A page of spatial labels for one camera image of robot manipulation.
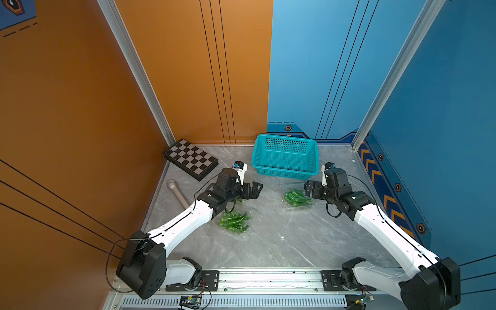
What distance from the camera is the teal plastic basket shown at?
107 centimetres

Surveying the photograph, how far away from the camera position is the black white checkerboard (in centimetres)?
106

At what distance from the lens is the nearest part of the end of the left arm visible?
2.08 feet

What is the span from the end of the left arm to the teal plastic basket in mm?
308

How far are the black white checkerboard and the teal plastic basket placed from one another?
0.87ft

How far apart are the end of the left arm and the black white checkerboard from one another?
1.25 ft
